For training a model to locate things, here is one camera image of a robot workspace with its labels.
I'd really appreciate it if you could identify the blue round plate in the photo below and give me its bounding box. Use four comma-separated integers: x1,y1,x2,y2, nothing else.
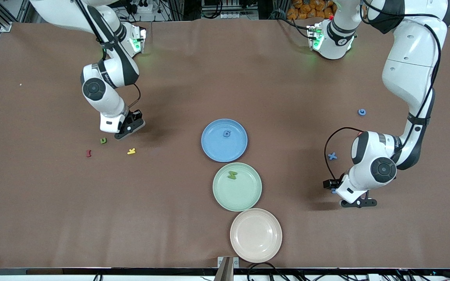
201,119,248,163

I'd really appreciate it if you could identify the beige round plate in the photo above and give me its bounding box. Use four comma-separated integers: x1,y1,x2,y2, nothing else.
230,208,283,263

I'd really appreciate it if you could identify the green round plate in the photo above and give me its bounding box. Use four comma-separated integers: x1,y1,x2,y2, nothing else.
212,162,263,212

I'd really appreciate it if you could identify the white power strip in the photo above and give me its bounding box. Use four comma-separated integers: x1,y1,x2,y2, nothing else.
125,0,160,14
219,11,259,20

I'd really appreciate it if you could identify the bag of orange fruits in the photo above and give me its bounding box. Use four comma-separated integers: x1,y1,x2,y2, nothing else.
287,0,337,19

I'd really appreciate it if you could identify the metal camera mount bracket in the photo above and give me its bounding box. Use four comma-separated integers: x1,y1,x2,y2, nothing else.
217,256,240,281

